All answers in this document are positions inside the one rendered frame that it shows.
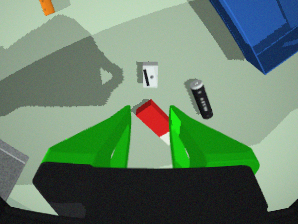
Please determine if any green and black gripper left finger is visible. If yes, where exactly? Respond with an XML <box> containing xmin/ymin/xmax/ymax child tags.
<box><xmin>41</xmin><ymin>105</ymin><xmax>131</xmax><ymax>168</ymax></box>

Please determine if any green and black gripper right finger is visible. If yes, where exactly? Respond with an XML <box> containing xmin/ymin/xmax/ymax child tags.
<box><xmin>169</xmin><ymin>105</ymin><xmax>260</xmax><ymax>175</ymax></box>

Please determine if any blue rack of three bins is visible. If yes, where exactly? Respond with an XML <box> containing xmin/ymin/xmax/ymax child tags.
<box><xmin>209</xmin><ymin>0</ymin><xmax>298</xmax><ymax>75</ymax></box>

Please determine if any black aa battery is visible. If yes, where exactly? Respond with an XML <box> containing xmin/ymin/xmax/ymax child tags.
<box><xmin>190</xmin><ymin>80</ymin><xmax>213</xmax><ymax>119</ymax></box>

